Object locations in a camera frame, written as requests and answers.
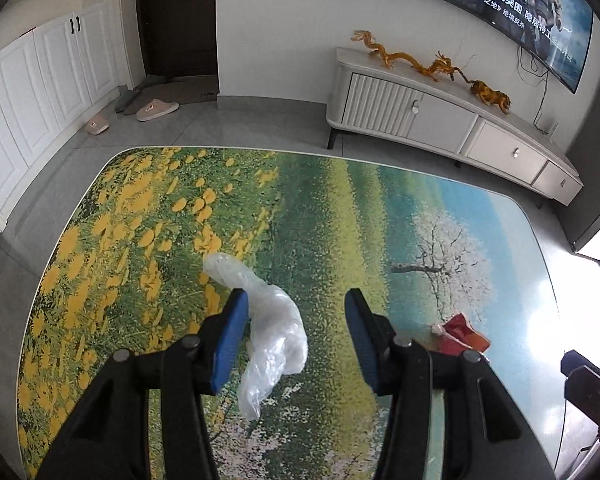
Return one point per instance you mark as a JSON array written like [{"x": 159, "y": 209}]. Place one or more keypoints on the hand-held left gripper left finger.
[{"x": 227, "y": 340}]

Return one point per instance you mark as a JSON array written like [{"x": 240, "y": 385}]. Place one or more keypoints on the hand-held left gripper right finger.
[{"x": 362, "y": 340}]

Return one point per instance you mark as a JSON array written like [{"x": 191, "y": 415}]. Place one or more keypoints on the clear plastic bag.
[{"x": 275, "y": 325}]

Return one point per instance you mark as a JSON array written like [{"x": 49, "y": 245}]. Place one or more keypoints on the red crinkled wrapper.
[{"x": 457, "y": 332}]

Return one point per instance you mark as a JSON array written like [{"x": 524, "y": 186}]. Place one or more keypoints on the landscape printed table mat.
[{"x": 330, "y": 220}]

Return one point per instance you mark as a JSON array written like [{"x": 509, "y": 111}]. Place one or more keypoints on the white television cabinet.
[{"x": 430, "y": 115}]

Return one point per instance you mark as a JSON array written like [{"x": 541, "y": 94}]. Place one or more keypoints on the tall grey cabinet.
[{"x": 597, "y": 160}]

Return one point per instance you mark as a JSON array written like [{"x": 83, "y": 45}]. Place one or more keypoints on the beige slipper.
[
  {"x": 156, "y": 110},
  {"x": 97, "y": 125}
]

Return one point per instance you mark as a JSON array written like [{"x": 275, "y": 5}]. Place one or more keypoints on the grey door mat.
[{"x": 190, "y": 87}]

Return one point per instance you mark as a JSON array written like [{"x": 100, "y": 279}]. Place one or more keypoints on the grey slipper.
[
  {"x": 122, "y": 100},
  {"x": 150, "y": 82}
]

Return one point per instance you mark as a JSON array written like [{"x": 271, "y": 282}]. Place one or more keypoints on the golden tiger figurine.
[{"x": 490, "y": 95}]

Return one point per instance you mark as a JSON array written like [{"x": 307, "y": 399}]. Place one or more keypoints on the golden dragon figurine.
[{"x": 405, "y": 57}]

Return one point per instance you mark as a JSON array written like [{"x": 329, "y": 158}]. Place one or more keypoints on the white wardrobe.
[{"x": 30, "y": 90}]

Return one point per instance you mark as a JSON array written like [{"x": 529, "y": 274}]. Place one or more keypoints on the dark brown door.
[{"x": 180, "y": 15}]

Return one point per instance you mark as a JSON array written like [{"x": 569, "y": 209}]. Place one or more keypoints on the white wall socket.
[{"x": 553, "y": 126}]

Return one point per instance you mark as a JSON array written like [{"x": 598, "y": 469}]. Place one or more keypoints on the wall-mounted television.
[{"x": 480, "y": 0}]

